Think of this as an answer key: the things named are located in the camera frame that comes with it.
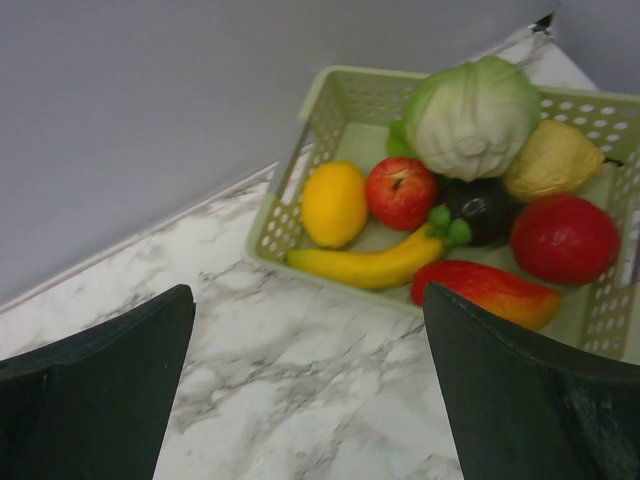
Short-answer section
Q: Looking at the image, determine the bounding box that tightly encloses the green white cabbage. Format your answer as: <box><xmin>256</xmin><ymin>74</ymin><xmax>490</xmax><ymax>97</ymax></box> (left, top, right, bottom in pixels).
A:
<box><xmin>401</xmin><ymin>55</ymin><xmax>541</xmax><ymax>182</ymax></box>

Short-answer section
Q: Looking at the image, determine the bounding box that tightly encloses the yellow banana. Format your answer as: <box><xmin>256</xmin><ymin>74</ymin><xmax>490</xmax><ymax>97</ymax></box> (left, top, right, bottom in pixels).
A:
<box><xmin>286</xmin><ymin>223</ymin><xmax>446</xmax><ymax>289</ymax></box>

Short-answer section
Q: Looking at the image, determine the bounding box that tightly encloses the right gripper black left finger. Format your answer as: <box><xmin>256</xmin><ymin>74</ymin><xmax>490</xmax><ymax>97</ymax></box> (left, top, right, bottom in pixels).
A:
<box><xmin>1</xmin><ymin>284</ymin><xmax>195</xmax><ymax>480</ymax></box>

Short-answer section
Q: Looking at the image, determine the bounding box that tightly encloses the yellow lemon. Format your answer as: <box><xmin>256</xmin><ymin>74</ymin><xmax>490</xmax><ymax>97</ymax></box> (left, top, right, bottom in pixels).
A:
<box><xmin>301</xmin><ymin>161</ymin><xmax>368</xmax><ymax>249</ymax></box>

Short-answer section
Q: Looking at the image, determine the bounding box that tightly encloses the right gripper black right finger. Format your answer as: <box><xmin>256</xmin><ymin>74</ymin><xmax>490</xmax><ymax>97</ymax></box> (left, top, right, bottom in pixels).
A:
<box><xmin>423</xmin><ymin>283</ymin><xmax>639</xmax><ymax>480</ymax></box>

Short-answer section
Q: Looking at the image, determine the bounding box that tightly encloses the beige pear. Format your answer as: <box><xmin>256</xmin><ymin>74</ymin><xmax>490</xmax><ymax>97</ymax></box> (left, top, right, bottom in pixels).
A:
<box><xmin>503</xmin><ymin>119</ymin><xmax>624</xmax><ymax>202</ymax></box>

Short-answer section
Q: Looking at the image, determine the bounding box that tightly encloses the red apple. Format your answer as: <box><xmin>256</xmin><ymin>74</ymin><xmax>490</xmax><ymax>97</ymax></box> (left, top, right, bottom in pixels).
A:
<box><xmin>365</xmin><ymin>157</ymin><xmax>438</xmax><ymax>231</ymax></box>

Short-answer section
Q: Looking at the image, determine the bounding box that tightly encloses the red pomegranate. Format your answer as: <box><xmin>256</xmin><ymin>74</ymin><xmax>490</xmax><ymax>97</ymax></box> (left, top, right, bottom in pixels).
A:
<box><xmin>509</xmin><ymin>193</ymin><xmax>621</xmax><ymax>286</ymax></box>

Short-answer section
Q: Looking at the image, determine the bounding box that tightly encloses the yellow red mango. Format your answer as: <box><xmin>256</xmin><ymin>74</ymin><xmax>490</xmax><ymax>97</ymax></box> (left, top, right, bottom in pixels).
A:
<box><xmin>410</xmin><ymin>260</ymin><xmax>562</xmax><ymax>330</ymax></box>

